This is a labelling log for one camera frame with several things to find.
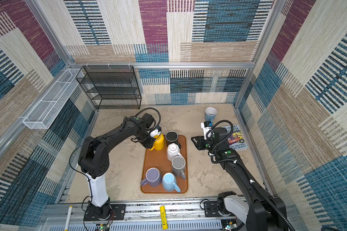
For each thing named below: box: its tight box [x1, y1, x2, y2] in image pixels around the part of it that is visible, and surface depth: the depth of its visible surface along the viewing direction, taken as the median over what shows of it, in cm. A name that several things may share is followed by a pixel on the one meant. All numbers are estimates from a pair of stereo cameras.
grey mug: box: [171, 155, 187, 180], surface depth 79 cm
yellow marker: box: [159, 205, 169, 231], surface depth 72 cm
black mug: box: [165, 130, 182, 150], surface depth 93 cm
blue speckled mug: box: [204, 106, 218, 123], surface depth 107 cm
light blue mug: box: [161, 172, 181, 193], surface depth 76 cm
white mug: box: [166, 142, 182, 162], surface depth 86 cm
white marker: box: [64, 205, 73, 231], surface depth 73 cm
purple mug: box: [140, 166, 162, 188], surface depth 79 cm
